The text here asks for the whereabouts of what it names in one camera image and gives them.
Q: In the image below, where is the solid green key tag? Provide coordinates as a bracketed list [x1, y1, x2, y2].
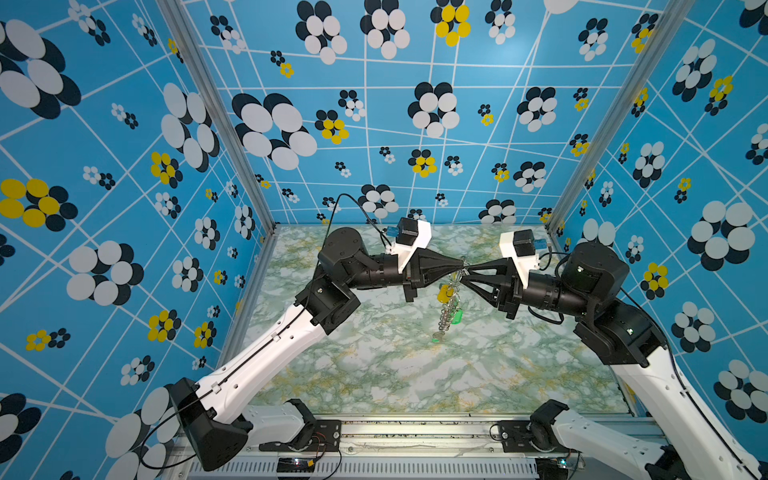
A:
[451, 309, 463, 325]

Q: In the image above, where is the aluminium corner post left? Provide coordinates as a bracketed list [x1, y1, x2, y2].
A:
[157, 0, 276, 237]

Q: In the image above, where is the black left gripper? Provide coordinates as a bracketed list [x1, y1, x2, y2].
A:
[343, 245, 461, 303]

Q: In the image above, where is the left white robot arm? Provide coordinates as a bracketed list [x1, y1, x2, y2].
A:
[170, 218, 464, 471]

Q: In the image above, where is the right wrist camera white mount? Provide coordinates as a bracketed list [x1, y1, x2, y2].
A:
[499, 229, 539, 289]

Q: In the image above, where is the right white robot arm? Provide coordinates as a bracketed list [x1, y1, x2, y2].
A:
[461, 241, 767, 479]

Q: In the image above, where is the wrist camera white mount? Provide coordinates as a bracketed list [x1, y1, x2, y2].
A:
[388, 217, 432, 273]
[499, 229, 539, 289]

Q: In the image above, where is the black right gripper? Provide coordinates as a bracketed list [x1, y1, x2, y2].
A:
[463, 259, 596, 326]

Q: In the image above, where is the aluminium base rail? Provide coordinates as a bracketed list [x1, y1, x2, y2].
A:
[162, 415, 666, 479]

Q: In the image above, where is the aluminium corner post right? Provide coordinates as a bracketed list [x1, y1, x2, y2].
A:
[546, 0, 695, 236]

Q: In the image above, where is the yellow key tag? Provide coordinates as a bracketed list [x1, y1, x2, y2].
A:
[437, 284, 455, 304]

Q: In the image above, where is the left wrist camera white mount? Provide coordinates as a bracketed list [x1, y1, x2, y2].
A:
[388, 217, 432, 273]

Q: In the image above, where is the aluminium corner post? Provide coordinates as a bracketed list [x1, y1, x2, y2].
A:
[157, 0, 276, 237]
[546, 0, 695, 236]

